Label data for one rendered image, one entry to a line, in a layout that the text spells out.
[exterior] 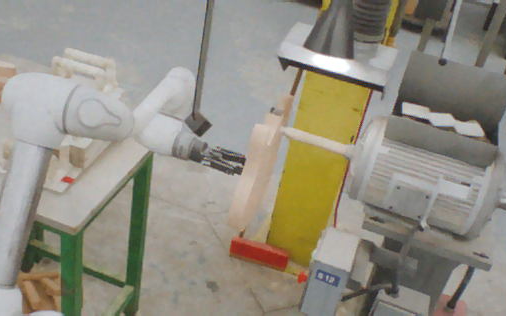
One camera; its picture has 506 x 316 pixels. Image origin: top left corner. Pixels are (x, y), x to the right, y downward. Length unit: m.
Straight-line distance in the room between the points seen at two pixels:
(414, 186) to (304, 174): 1.30
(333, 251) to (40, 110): 0.83
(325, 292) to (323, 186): 1.33
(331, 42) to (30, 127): 0.77
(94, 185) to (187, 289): 1.12
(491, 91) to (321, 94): 1.11
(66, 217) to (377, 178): 0.92
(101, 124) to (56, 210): 0.54
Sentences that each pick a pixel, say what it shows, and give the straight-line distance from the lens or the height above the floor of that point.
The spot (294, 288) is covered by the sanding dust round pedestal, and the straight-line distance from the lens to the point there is 3.24.
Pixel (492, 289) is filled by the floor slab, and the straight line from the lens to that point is 3.71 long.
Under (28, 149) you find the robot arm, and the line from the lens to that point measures 1.65.
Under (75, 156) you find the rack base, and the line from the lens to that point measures 2.17.
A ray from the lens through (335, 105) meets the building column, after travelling 2.83.
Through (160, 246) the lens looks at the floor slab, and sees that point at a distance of 3.31.
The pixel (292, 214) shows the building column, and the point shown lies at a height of 0.31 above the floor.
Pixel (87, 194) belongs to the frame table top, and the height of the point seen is 0.93.
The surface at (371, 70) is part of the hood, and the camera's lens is 1.76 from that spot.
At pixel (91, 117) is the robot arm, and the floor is 1.41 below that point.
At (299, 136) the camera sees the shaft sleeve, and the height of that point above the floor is 1.26.
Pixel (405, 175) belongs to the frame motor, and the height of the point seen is 1.30.
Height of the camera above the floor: 2.21
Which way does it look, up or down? 35 degrees down
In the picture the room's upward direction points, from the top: 9 degrees clockwise
